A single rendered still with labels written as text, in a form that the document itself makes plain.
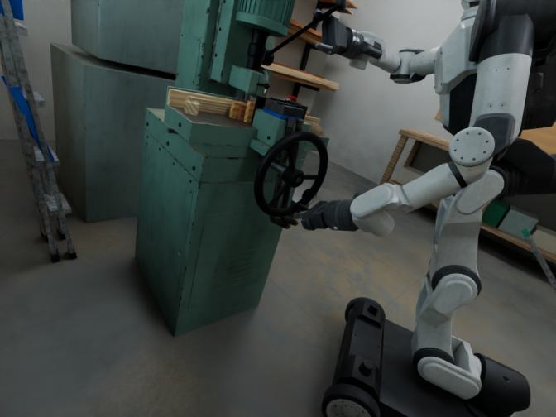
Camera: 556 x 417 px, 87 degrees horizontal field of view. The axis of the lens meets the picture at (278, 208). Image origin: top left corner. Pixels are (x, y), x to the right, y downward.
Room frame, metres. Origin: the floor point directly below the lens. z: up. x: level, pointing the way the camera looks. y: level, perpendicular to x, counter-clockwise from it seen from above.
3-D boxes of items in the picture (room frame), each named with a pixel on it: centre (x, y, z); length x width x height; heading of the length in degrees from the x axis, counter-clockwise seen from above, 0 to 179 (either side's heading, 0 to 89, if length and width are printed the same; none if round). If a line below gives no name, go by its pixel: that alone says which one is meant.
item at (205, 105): (1.19, 0.16, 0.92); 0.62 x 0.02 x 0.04; 135
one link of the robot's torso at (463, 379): (0.88, -0.78, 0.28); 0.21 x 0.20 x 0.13; 75
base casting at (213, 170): (1.21, 0.31, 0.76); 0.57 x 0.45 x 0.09; 45
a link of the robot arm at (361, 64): (1.26, -0.13, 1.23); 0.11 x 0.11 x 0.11; 45
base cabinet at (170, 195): (1.21, 0.31, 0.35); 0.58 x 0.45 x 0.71; 45
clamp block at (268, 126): (1.01, 0.07, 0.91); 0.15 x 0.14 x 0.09; 135
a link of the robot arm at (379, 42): (1.31, -0.16, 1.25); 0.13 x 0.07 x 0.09; 132
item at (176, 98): (1.16, 0.22, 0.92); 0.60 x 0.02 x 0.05; 135
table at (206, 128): (1.07, 0.13, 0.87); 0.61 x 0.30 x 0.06; 135
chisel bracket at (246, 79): (1.14, 0.24, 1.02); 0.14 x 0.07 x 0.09; 45
